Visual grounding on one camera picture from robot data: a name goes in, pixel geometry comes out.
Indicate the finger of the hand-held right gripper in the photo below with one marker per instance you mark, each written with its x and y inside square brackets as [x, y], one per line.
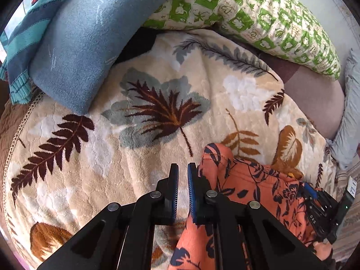
[308, 191]

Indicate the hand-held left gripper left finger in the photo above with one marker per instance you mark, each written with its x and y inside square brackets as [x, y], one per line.
[175, 192]

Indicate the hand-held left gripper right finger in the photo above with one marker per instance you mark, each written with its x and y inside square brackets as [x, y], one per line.
[192, 194]

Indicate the orange floral garment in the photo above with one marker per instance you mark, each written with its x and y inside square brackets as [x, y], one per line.
[253, 185]

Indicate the leaf printed fleece blanket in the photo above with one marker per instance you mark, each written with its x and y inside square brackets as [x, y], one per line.
[140, 152]

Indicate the light blue pillow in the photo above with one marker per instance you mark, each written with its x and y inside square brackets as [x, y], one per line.
[347, 118]

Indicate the mauve cushion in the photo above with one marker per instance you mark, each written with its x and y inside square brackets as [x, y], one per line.
[315, 95]

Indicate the green patterned pillow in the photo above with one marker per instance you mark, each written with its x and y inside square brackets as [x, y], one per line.
[253, 14]

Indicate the teal striped knit cloth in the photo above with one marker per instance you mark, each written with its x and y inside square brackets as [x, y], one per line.
[22, 42]

